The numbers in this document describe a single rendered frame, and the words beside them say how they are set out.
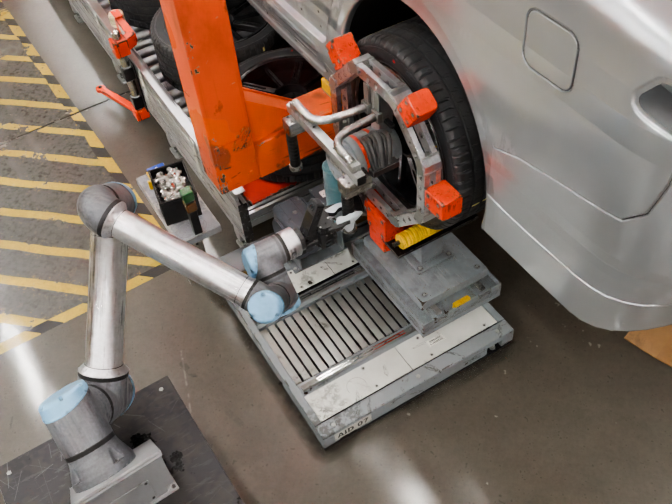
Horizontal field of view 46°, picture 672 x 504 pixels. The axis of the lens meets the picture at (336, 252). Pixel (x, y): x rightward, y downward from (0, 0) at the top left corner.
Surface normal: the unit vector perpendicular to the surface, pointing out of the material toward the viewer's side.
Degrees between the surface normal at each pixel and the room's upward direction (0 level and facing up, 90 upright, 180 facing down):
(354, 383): 0
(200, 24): 90
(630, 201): 90
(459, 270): 0
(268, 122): 90
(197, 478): 0
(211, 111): 90
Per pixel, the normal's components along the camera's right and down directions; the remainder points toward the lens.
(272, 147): 0.51, 0.61
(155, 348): -0.07, -0.66
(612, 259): -0.71, 0.57
